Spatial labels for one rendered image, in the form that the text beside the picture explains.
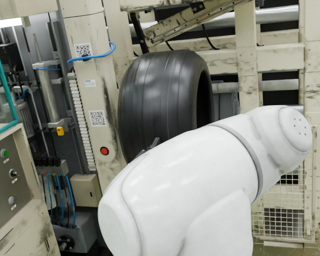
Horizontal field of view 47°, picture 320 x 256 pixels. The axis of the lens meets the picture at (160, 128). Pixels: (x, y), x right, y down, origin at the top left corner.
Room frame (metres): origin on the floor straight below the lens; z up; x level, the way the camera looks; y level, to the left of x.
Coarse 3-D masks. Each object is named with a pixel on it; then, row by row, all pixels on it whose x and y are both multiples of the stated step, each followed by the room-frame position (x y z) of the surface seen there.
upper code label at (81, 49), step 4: (76, 44) 1.54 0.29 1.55; (80, 44) 1.53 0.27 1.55; (84, 44) 1.53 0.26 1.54; (88, 44) 1.52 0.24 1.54; (76, 48) 1.54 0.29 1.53; (80, 48) 1.54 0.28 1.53; (84, 48) 1.53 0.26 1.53; (88, 48) 1.52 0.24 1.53; (76, 52) 1.54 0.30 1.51; (80, 52) 1.54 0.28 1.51; (84, 52) 1.53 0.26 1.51; (88, 52) 1.52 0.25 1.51; (80, 56) 1.54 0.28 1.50; (80, 60) 1.54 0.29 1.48; (88, 60) 1.53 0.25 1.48; (92, 60) 1.52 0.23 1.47
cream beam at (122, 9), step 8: (120, 0) 1.75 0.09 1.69; (128, 0) 1.74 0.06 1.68; (136, 0) 1.72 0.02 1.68; (144, 0) 1.71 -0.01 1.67; (152, 0) 1.70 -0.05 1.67; (160, 0) 1.69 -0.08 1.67; (168, 0) 1.68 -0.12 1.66; (176, 0) 1.66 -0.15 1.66; (184, 0) 1.65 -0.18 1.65; (192, 0) 1.64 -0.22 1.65; (200, 0) 1.63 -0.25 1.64; (208, 0) 1.62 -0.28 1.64; (120, 8) 1.75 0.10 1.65; (128, 8) 1.74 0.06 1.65; (136, 8) 1.73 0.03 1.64; (144, 8) 1.72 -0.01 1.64
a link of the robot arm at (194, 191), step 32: (160, 160) 0.39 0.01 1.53; (192, 160) 0.39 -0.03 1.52; (224, 160) 0.40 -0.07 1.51; (128, 192) 0.36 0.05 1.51; (160, 192) 0.35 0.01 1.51; (192, 192) 0.36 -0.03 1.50; (224, 192) 0.38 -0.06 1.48; (256, 192) 0.42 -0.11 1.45; (128, 224) 0.33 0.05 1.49; (160, 224) 0.33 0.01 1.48; (192, 224) 0.34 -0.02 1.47; (224, 224) 0.35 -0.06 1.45
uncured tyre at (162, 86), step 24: (144, 72) 1.38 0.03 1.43; (168, 72) 1.34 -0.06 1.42; (192, 72) 1.35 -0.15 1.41; (120, 96) 1.36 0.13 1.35; (144, 96) 1.30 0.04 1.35; (168, 96) 1.26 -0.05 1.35; (192, 96) 1.28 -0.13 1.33; (120, 120) 1.31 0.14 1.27; (144, 120) 1.26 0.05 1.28; (168, 120) 1.23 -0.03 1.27; (192, 120) 1.25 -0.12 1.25; (120, 144) 1.32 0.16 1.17; (144, 144) 1.24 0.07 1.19
